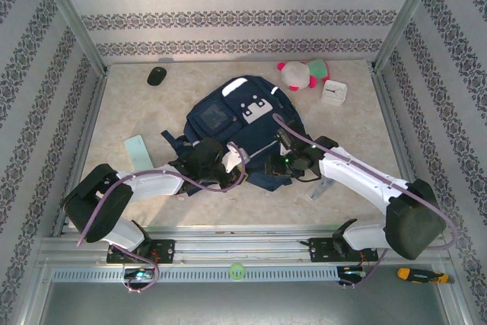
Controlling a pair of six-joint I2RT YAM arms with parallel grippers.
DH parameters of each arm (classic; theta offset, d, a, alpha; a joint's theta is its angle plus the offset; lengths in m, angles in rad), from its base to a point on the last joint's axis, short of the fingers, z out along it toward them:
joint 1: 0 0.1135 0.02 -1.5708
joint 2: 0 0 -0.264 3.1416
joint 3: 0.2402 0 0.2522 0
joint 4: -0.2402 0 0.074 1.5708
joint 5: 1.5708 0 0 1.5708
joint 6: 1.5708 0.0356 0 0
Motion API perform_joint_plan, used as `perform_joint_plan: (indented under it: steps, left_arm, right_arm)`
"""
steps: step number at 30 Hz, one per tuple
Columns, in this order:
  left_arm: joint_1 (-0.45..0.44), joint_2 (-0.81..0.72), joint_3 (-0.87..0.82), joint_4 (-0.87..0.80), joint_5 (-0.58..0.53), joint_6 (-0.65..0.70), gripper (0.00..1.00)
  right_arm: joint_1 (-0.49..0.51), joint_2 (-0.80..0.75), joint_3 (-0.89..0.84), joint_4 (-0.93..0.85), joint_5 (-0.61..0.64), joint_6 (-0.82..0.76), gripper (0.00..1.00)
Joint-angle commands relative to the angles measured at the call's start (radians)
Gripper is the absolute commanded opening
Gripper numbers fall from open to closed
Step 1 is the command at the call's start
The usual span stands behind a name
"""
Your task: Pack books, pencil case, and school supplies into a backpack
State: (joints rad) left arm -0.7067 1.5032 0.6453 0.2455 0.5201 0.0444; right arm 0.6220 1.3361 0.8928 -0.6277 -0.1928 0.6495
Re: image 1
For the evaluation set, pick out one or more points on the clear plastic ruler set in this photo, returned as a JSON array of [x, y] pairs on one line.
[[321, 189]]

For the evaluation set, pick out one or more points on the navy blue backpack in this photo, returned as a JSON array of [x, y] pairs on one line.
[[228, 119]]

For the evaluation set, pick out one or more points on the light green pencil box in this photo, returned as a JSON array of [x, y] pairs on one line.
[[137, 151]]

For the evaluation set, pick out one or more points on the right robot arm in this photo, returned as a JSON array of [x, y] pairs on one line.
[[361, 176]]

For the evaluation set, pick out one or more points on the white square alarm clock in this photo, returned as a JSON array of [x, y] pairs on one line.
[[335, 92]]

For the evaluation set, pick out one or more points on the white pink green plush toy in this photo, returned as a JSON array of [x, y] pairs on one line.
[[296, 74]]

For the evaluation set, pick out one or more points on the black computer mouse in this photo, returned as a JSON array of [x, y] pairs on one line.
[[157, 76]]

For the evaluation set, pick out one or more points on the green tape roll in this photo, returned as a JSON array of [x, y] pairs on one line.
[[231, 272]]

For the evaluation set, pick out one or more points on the right controller board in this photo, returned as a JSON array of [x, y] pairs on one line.
[[352, 272]]

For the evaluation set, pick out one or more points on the controller board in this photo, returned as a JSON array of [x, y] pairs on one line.
[[139, 274], [352, 272]]

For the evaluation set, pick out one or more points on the left controller board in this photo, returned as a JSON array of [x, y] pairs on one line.
[[139, 274]]

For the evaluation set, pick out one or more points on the yellow black utility knife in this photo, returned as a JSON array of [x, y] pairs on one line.
[[418, 275]]

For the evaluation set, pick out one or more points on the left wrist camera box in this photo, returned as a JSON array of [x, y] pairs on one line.
[[235, 157]]

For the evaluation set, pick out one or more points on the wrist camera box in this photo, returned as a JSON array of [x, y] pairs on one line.
[[283, 139], [235, 157]]

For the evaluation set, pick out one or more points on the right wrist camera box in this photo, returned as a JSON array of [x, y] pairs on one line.
[[283, 139]]

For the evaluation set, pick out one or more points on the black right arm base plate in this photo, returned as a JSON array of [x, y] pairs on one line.
[[321, 250]]

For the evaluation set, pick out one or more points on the aluminium mounting rail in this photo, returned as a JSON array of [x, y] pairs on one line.
[[243, 249]]

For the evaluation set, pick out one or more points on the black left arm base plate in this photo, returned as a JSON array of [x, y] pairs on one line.
[[163, 250]]

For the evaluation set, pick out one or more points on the aluminium side rail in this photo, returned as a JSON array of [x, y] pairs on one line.
[[392, 112], [84, 138]]

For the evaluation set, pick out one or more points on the aluminium frame post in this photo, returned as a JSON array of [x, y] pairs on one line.
[[72, 16], [406, 16]]

